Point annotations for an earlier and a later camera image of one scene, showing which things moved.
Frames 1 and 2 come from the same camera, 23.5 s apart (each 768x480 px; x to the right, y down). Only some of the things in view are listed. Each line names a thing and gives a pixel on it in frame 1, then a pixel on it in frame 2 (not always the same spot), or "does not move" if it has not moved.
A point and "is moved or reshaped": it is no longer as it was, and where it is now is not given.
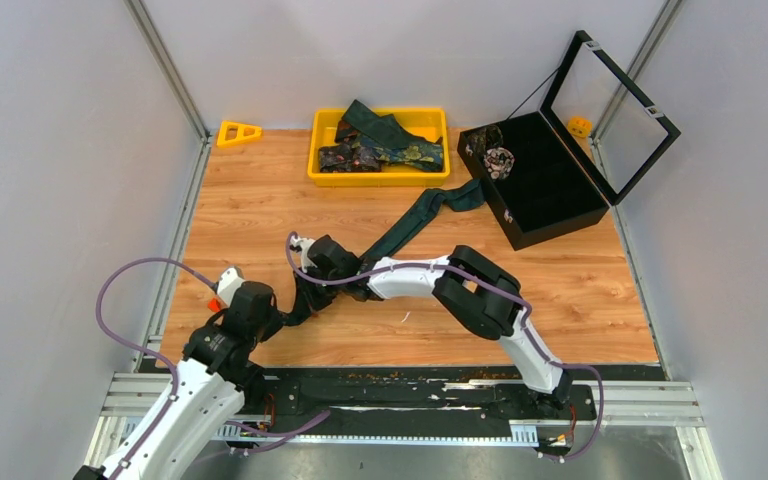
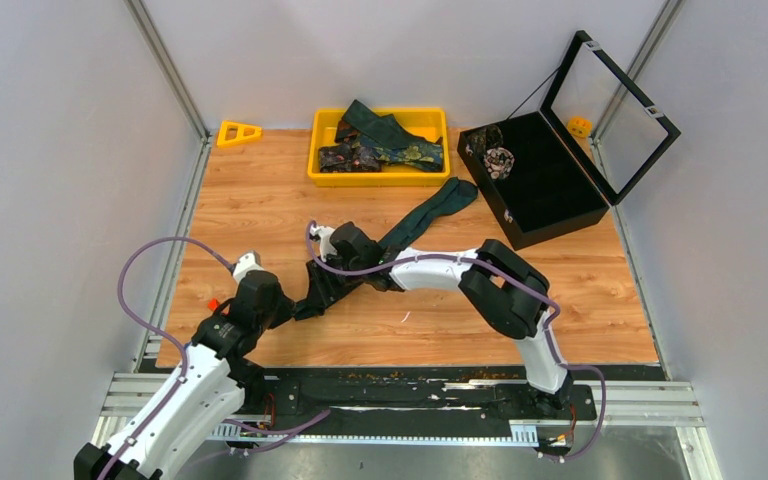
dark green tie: (313, 296) is moved or reshaped
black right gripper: (307, 301) -> (324, 290)
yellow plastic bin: (431, 122) does not move
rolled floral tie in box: (499, 162) does not move
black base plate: (404, 400) does not move
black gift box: (596, 135) does not move
